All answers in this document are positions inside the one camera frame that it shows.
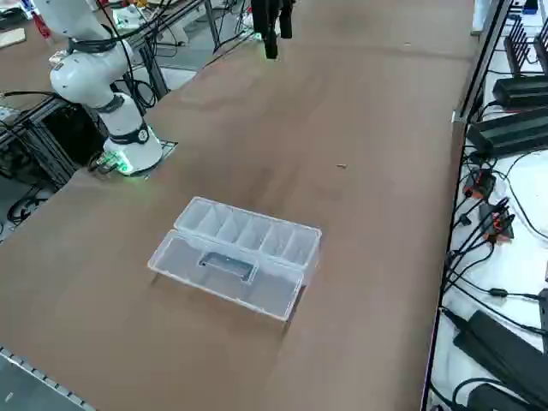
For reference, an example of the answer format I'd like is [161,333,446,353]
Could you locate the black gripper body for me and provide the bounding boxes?
[250,0,297,13]

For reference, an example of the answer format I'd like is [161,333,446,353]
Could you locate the transparent plastic compartment box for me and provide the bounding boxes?
[146,195,324,323]

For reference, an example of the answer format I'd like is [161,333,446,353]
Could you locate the black box at table edge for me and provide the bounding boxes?
[537,287,548,335]

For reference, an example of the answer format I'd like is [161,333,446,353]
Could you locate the white device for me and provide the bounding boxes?
[114,3,145,29]

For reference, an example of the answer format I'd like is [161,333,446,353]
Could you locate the red bottle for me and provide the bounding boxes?
[32,8,55,44]

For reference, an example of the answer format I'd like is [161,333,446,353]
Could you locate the black slotted rack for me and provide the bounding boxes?
[533,27,548,76]
[503,16,534,78]

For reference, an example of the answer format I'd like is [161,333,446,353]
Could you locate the black power brick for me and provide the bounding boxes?
[452,308,548,406]
[491,75,548,109]
[465,105,548,156]
[464,382,539,411]

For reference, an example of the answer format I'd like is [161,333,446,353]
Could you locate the black orange connector block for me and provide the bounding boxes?
[464,168,497,200]
[477,200,515,244]

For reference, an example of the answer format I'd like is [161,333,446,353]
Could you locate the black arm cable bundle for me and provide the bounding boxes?
[66,0,158,116]

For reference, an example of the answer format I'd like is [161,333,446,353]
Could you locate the aluminium table edge rail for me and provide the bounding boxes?
[452,0,515,124]

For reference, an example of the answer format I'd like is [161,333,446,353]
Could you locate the black metal frame stand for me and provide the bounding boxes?
[0,92,108,192]

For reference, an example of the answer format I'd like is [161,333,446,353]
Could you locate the black cable with ferrite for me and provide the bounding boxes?
[443,273,548,301]

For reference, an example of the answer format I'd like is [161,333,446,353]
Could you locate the grey metal rail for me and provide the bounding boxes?
[0,344,98,411]

